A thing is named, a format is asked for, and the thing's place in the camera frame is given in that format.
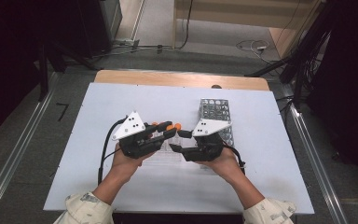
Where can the metal test tube rack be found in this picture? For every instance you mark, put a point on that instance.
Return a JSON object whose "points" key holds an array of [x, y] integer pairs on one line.
{"points": [[214, 109]]}

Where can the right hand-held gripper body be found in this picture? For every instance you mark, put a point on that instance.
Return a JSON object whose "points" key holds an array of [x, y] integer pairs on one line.
{"points": [[208, 127]]}

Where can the black metal stand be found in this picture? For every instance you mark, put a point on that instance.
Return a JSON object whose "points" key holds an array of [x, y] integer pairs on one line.
{"points": [[43, 71]]}

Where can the wooden table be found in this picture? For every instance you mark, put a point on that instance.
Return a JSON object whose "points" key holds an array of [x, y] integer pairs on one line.
{"points": [[180, 79]]}

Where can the dark curtain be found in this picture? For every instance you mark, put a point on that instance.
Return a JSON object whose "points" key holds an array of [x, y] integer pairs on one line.
{"points": [[6, 62], [354, 77]]}

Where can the orange-capped clear test tube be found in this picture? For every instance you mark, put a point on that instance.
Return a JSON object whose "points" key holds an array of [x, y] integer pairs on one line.
{"points": [[177, 126], [154, 123], [169, 127]]}

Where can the clear acrylic test tube rack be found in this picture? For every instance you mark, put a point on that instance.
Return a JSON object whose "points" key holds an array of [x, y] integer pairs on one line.
{"points": [[167, 155]]}

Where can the light wooden shelf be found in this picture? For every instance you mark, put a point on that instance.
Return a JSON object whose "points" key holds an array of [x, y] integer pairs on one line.
{"points": [[230, 15]]}

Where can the black cabinet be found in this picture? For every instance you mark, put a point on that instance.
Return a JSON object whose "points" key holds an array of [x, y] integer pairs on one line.
{"points": [[99, 18]]}

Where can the person's right hand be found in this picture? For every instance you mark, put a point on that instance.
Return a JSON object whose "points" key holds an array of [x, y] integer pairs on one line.
{"points": [[227, 168]]}

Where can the white board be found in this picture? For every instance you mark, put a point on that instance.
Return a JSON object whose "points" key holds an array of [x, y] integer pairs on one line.
{"points": [[105, 102]]}

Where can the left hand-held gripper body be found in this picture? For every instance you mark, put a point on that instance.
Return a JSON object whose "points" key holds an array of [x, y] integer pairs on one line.
{"points": [[130, 127]]}

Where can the metal floor rail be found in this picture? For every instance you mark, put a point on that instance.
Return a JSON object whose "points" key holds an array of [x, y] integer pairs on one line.
{"points": [[317, 161], [12, 155]]}

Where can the person's left hand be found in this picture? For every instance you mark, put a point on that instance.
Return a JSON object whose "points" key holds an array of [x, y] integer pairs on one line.
{"points": [[124, 168]]}

